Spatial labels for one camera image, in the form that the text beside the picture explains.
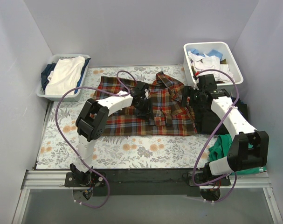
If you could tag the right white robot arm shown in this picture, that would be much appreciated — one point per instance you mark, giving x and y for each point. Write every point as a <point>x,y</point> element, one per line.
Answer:
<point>249,148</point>

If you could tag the white plastic bin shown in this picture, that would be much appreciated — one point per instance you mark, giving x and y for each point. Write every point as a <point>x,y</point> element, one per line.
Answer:
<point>207,47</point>

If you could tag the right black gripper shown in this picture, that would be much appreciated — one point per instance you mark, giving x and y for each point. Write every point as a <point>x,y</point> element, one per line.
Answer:
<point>186,95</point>

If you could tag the white folded garment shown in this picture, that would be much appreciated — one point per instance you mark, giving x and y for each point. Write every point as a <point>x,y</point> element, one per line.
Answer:
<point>64,76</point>

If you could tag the green shirt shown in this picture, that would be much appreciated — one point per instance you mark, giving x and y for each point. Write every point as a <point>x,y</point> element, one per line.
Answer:
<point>220,150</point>

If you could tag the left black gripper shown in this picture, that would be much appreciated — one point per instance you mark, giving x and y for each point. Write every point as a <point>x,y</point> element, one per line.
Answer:
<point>144,107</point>

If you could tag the black folded shirt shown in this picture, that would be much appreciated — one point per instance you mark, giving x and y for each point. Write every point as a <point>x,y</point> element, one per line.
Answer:
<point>206,121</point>

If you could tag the light blue garment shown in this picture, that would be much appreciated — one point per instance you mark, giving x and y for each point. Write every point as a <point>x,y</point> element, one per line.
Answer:
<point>211,53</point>

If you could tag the floral table mat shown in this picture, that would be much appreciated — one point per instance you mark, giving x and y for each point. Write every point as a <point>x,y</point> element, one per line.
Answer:
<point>60,133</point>

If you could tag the white crumpled clothes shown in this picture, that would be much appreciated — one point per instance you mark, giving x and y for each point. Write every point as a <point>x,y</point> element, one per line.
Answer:
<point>199,63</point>

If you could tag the grey perforated basket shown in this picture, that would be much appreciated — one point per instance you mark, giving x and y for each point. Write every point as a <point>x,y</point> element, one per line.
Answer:
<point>75,94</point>

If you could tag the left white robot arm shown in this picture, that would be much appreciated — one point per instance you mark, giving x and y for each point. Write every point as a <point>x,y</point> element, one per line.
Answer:
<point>92,120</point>

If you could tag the plaid long sleeve shirt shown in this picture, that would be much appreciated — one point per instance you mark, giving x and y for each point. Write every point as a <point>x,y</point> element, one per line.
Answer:
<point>169,117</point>

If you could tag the aluminium frame rail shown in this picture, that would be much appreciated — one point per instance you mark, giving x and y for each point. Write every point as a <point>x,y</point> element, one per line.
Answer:
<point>55,179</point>

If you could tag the navy blue garment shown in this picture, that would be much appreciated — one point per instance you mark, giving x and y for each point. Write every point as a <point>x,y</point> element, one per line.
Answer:
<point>45,74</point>

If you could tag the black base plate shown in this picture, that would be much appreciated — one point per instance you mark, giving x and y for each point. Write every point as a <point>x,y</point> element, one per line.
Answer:
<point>136,182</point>

